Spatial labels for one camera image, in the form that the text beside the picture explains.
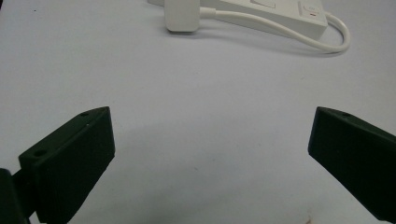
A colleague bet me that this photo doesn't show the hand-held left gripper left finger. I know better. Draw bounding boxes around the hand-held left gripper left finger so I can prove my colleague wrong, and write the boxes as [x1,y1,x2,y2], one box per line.
[12,105,116,224]

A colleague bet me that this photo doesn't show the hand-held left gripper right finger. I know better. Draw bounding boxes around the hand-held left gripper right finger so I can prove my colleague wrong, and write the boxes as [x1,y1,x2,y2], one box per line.
[307,105,396,223]

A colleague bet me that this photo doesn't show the white power strip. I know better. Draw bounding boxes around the white power strip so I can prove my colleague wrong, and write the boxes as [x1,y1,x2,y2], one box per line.
[148,0,329,41]

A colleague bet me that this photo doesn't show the white power plug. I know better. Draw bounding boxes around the white power plug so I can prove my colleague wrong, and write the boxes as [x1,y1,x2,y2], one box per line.
[163,0,201,34]

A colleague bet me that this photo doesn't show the white power cable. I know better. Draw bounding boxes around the white power cable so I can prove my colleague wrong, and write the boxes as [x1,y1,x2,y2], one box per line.
[199,7,351,54]

